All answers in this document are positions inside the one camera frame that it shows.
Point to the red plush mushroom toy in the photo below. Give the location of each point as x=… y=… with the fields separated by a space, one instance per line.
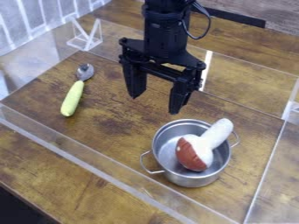
x=194 y=149

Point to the spoon with yellow-green handle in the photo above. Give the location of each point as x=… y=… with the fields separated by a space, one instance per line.
x=72 y=97

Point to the clear acrylic front barrier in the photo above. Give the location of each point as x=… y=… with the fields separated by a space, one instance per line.
x=183 y=208

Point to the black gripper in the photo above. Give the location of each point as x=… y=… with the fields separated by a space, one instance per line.
x=178 y=67

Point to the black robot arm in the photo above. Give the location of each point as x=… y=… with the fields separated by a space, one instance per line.
x=161 y=54

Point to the black bar at table back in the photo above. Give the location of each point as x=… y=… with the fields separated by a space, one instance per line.
x=246 y=20

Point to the silver pot with handles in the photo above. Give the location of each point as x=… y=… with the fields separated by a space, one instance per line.
x=161 y=160

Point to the clear acrylic triangular bracket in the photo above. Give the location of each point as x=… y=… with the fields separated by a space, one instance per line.
x=84 y=41

